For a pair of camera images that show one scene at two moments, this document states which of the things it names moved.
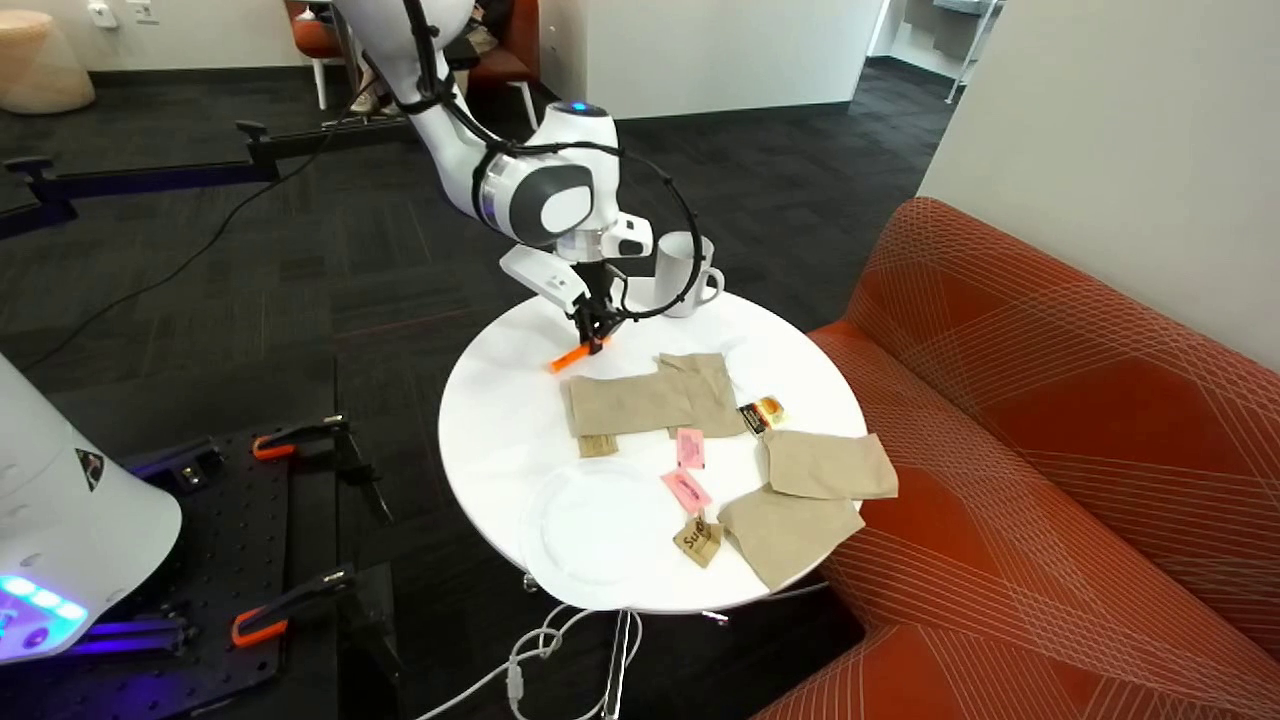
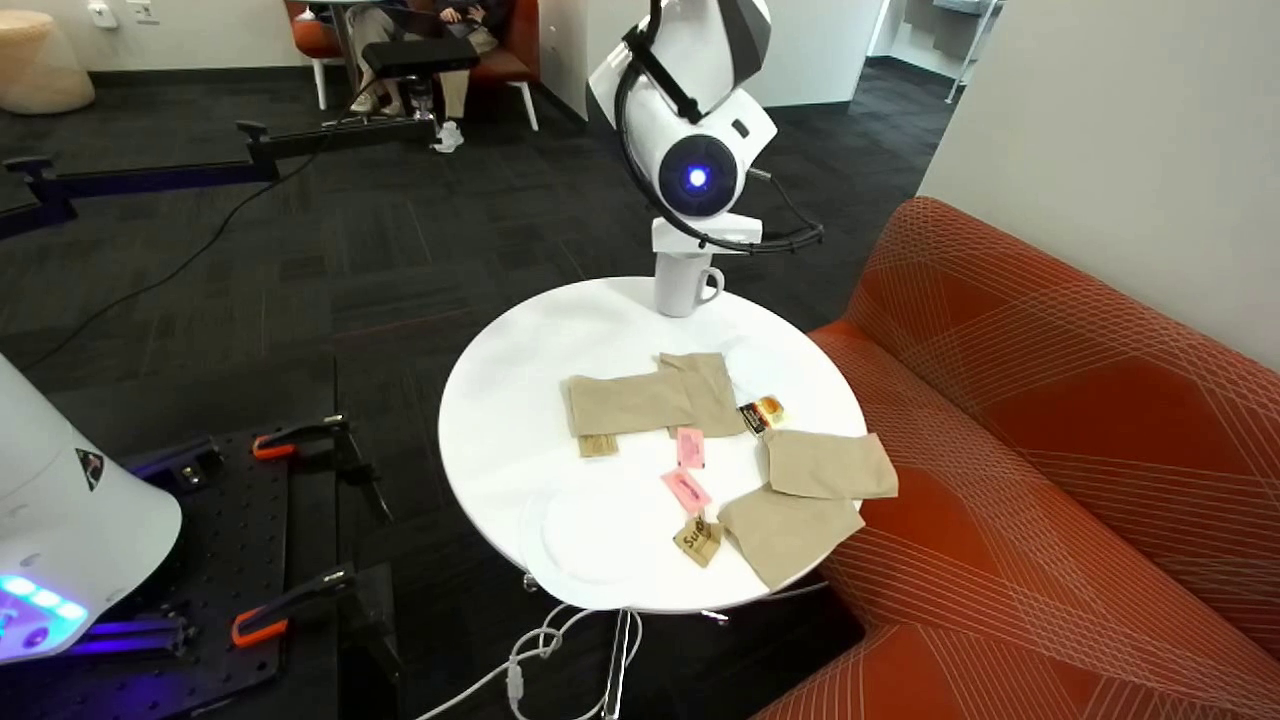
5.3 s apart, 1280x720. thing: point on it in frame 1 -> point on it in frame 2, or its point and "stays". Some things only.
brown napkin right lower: (787, 528) stays
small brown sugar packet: (699, 539) stays
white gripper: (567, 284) -> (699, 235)
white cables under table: (545, 639) stays
